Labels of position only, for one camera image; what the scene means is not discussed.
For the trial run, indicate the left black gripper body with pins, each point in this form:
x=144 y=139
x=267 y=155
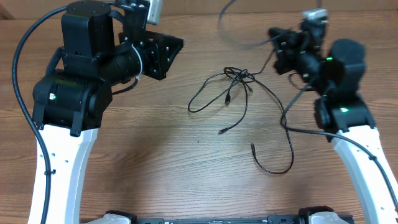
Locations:
x=152 y=57

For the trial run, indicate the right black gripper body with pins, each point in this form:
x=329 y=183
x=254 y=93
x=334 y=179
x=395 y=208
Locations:
x=301 y=62

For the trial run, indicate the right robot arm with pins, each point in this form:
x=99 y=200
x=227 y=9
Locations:
x=341 y=114

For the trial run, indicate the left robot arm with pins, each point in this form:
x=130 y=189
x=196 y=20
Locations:
x=104 y=44

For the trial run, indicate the cardboard backdrop panel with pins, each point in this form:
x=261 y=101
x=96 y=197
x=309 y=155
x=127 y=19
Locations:
x=33 y=9

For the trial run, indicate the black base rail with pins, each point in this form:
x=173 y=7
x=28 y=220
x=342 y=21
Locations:
x=318 y=214

